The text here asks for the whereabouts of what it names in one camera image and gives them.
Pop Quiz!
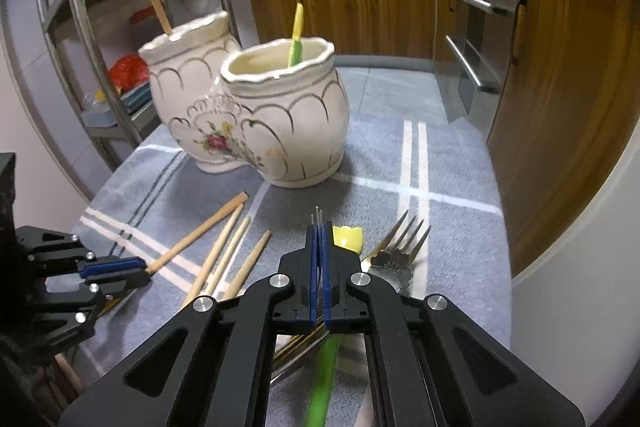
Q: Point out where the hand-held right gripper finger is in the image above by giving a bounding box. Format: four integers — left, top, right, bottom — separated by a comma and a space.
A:
320, 223, 586, 427
59, 223, 326, 427

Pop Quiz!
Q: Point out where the plain cream ceramic jar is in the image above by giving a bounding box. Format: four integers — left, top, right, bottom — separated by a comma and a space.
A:
220, 38, 350, 188

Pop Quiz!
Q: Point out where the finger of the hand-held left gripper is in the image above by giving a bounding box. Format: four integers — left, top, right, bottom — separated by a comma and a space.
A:
14, 226, 149, 281
30, 273, 153, 351

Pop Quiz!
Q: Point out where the floral cream ceramic jar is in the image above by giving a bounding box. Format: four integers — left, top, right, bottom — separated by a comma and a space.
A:
137, 11, 251, 172

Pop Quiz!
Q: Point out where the grey striped cloth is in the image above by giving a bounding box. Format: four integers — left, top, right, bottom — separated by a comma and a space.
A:
70, 114, 513, 427

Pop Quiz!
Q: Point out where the silver flower spoon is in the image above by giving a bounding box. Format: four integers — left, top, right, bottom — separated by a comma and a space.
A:
371, 248, 415, 295

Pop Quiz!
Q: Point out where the gold metal fork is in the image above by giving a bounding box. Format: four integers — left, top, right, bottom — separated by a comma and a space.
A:
274, 210, 433, 363

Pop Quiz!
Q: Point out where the stainless built-in oven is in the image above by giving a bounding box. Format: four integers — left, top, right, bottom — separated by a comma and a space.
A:
435, 0, 526, 132

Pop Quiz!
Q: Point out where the red lid container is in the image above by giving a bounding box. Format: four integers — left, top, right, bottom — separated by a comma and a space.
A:
129, 7, 168, 58

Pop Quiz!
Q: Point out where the yellow tulip spoon green handle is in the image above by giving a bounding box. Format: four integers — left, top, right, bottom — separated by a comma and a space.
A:
305, 225, 365, 427
287, 3, 305, 68

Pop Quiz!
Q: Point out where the crumpled red bag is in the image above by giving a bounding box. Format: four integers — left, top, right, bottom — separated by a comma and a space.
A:
109, 53, 151, 90

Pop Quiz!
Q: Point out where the wooden kitchen cabinet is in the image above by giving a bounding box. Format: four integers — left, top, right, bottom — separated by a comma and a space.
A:
247, 0, 633, 280

